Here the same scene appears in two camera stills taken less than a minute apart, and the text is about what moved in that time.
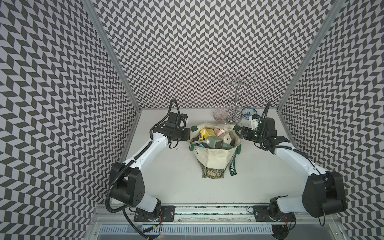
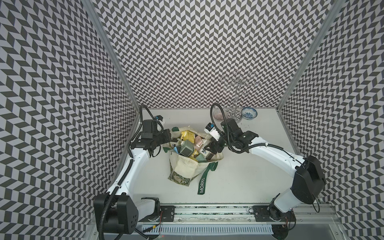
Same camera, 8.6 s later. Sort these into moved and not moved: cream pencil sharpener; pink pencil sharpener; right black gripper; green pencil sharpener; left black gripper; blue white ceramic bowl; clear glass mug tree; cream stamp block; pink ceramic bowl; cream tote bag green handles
Moved: pink pencil sharpener; left black gripper; cream pencil sharpener; cream stamp block; green pencil sharpener; right black gripper; cream tote bag green handles
Not moved: clear glass mug tree; blue white ceramic bowl; pink ceramic bowl
